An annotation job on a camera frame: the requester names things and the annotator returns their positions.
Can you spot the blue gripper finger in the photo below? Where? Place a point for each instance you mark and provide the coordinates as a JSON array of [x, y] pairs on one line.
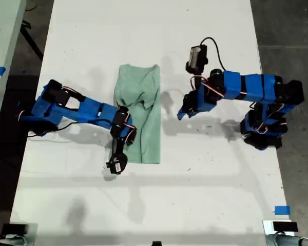
[[192, 115], [184, 114]]

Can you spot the pale green T-shirt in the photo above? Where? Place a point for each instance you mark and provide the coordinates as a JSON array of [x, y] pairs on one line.
[[149, 128]]

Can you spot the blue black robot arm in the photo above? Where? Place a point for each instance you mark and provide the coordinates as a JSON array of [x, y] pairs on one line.
[[87, 110], [254, 87]]

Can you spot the small black object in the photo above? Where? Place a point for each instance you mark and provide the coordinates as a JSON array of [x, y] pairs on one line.
[[156, 243]]

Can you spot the black tripod leg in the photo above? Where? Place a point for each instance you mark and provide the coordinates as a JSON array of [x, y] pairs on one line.
[[30, 41]]

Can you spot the small black box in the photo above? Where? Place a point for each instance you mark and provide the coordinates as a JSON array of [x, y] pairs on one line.
[[285, 226], [15, 228]]

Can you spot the grey metal tube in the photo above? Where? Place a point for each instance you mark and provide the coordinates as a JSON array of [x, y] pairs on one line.
[[7, 242], [287, 241]]

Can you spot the pale grey side table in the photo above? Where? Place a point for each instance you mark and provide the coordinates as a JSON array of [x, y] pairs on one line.
[[2, 30]]

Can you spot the black camera stalk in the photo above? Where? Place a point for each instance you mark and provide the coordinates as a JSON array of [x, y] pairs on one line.
[[117, 147], [201, 77]]

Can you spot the black camera box white label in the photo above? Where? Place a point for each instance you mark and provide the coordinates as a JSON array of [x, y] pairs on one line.
[[117, 165]]

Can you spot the black grey camera box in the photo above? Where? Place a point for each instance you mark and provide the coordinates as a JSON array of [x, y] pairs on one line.
[[196, 57]]

